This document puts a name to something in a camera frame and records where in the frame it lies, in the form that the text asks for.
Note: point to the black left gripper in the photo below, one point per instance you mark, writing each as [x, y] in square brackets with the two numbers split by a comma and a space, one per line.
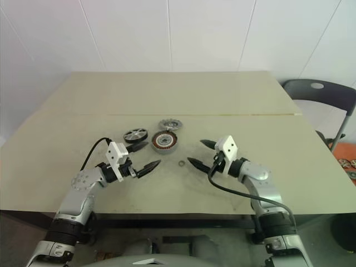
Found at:
[128, 169]

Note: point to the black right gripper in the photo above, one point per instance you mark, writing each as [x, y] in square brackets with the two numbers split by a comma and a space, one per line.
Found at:
[218, 162]

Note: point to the silver metal wheel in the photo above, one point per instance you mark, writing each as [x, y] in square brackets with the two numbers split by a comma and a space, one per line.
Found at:
[134, 135]

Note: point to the motor stator with copper windings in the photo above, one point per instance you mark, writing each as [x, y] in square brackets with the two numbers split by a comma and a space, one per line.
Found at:
[164, 142]

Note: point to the grey metal gear cap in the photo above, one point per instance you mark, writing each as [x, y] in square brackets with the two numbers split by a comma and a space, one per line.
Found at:
[168, 124]

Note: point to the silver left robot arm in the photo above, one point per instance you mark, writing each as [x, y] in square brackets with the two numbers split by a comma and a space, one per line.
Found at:
[80, 180]

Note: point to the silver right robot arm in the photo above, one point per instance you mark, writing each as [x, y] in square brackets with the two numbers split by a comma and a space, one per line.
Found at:
[258, 172]

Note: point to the black folding chair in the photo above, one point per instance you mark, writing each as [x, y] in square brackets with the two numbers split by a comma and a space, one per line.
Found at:
[328, 94]

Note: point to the orange floor mat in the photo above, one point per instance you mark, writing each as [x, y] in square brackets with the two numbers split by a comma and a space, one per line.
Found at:
[342, 151]

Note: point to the dark round floor object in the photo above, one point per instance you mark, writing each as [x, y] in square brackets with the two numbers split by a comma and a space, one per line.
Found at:
[345, 233]

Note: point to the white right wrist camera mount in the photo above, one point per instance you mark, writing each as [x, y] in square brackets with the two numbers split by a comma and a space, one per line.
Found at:
[229, 147]

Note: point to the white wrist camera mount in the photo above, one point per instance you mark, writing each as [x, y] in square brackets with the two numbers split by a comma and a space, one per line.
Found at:
[114, 155]
[229, 147]

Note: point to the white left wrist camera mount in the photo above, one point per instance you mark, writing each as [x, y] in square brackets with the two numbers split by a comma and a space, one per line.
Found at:
[114, 155]

